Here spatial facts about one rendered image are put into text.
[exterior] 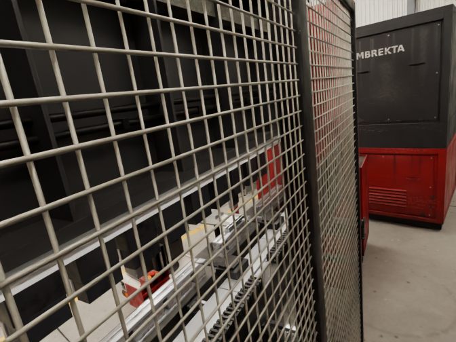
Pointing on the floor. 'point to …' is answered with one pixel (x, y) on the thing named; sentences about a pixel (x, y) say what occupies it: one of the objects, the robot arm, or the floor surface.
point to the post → (300, 39)
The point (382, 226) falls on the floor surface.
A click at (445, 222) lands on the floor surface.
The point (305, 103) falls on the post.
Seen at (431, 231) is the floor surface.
